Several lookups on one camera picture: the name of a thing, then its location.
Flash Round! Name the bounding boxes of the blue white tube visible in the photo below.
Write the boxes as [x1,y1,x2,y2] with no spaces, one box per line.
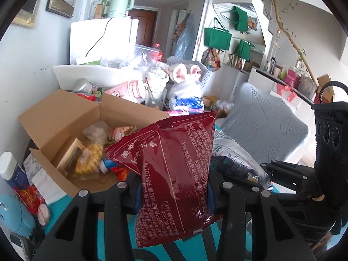
[99,159,118,174]

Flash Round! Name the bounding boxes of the silver foil snack packet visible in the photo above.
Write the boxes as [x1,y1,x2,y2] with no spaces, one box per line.
[209,129,273,191]

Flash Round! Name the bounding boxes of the clear bag yellow popcorn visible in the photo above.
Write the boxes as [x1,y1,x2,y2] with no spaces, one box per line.
[74,141,104,180]

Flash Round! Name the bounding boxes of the small kraft window box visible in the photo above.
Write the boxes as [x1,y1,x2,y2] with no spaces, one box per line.
[52,137,85,178]

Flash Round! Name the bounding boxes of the dark red snack packet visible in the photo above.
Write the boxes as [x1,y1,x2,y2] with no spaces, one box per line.
[105,111,216,248]

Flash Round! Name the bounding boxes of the red brown star snack packet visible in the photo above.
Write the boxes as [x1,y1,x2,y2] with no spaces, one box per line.
[108,125,137,144]

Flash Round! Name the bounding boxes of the red candy wrapper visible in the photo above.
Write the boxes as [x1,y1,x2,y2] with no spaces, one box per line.
[110,167,130,181]

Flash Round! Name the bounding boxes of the teal bubble mailer mat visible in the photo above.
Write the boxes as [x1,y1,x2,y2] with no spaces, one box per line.
[44,124,294,261]

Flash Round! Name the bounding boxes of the grey leaf pattern cushion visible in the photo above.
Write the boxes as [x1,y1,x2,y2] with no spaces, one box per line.
[219,83,308,164]

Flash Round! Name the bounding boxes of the brown cardboard box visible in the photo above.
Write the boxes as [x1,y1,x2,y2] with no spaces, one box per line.
[19,90,168,197]

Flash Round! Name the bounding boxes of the pink tablet tube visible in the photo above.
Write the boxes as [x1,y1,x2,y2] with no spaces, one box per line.
[166,110,189,117]

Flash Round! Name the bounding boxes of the blue white plastic bag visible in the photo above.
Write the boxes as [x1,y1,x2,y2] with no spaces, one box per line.
[167,84,204,113]

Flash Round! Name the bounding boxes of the light blue round device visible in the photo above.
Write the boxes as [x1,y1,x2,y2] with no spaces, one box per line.
[1,194,36,238]

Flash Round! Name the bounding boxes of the clear glass cup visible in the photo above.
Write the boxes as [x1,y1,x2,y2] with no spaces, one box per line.
[144,87,167,110]

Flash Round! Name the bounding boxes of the red white paper cup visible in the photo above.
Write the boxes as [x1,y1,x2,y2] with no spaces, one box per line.
[104,80,146,103]

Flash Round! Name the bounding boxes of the white capped blue bottle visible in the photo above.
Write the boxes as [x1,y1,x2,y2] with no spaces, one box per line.
[0,151,29,190]

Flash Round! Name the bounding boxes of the pink eared plush toy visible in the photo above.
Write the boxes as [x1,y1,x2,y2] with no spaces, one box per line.
[165,63,202,84]

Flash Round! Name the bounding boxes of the colourful patterned bag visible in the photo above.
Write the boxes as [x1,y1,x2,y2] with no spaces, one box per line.
[201,48,225,72]

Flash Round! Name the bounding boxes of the green tote bag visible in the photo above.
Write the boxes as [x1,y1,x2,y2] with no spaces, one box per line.
[204,18,232,50]
[234,40,254,61]
[220,6,248,32]

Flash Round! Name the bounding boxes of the white refrigerator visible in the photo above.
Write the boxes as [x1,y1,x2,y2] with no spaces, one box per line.
[70,17,139,65]

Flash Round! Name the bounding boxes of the brown entrance door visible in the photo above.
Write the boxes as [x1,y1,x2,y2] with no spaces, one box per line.
[129,10,157,47]

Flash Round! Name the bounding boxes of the mint green kettle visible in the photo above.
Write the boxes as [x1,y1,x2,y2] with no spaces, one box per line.
[108,0,135,18]

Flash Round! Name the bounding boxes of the wall intercom panel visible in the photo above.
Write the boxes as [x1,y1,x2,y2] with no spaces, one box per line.
[12,0,41,28]

